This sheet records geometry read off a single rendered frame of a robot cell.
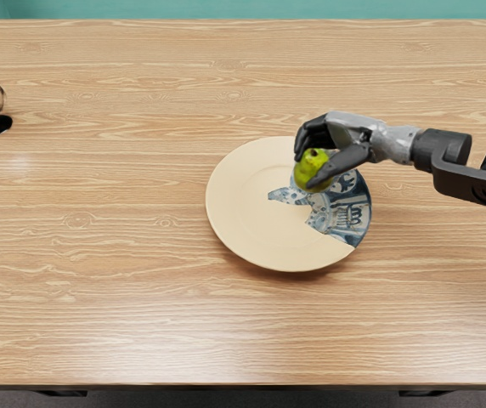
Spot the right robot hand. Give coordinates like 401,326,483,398
293,110,421,190

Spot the green pear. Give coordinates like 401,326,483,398
292,147,336,195

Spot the cream plate with blue pattern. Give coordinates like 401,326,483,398
205,135,373,274

